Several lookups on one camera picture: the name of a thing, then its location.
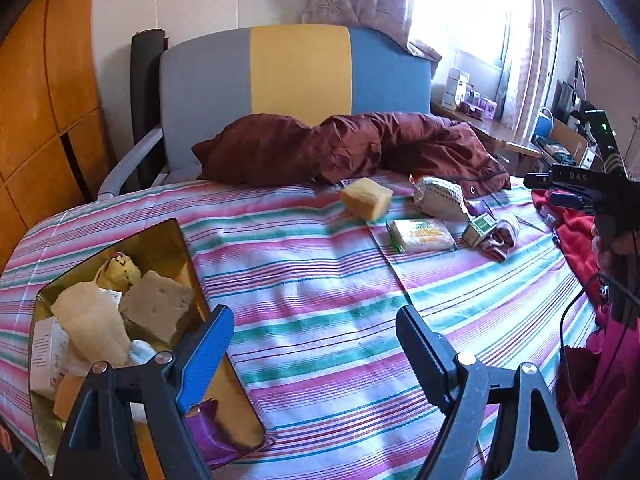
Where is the small green white box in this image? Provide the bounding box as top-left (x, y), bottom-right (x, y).
top-left (462, 212), bottom-right (497, 248)

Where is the purple pouch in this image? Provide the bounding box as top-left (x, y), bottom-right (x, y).
top-left (183, 399), bottom-right (241, 469)

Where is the brown sponge block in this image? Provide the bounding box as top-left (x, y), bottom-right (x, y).
top-left (119, 270), bottom-right (196, 346)

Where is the wooden side desk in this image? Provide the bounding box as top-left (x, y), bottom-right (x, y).
top-left (431, 102), bottom-right (544, 177)

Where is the right hand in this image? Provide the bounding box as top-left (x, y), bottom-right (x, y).
top-left (591, 224), bottom-right (639, 284)

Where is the gold rectangular tray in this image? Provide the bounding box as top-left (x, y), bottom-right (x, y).
top-left (29, 219), bottom-right (266, 470)

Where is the white medicine box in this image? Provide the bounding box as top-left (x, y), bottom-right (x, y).
top-left (29, 316), bottom-right (70, 400)

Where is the red cloth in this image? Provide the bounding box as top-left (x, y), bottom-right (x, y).
top-left (532, 191), bottom-right (599, 285)

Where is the maroon jacket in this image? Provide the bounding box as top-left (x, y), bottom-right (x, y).
top-left (192, 113), bottom-right (511, 198)

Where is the magenta garment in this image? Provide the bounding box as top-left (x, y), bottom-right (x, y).
top-left (555, 306), bottom-right (639, 479)

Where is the tissue packet green yellow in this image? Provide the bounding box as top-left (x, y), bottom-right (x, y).
top-left (386, 219), bottom-right (457, 252)

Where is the black cable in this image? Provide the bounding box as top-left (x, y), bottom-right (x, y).
top-left (558, 271), bottom-right (640, 411)

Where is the striped bed sheet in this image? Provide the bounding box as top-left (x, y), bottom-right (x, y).
top-left (1, 180), bottom-right (594, 479)

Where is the yellow sponge block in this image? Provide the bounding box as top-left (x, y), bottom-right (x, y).
top-left (340, 178), bottom-right (394, 222)

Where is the yellow knitted sock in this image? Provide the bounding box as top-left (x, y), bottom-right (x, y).
top-left (93, 252), bottom-right (142, 294)

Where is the grey yellow blue chair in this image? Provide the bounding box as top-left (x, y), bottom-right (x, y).
top-left (98, 24), bottom-right (433, 200)

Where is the white knitted pouch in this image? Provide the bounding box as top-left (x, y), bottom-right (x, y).
top-left (413, 177), bottom-right (471, 222)

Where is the pink sock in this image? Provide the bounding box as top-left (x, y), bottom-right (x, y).
top-left (480, 212), bottom-right (520, 262)

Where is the cream cloth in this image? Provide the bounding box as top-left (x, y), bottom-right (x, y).
top-left (51, 282), bottom-right (131, 367)

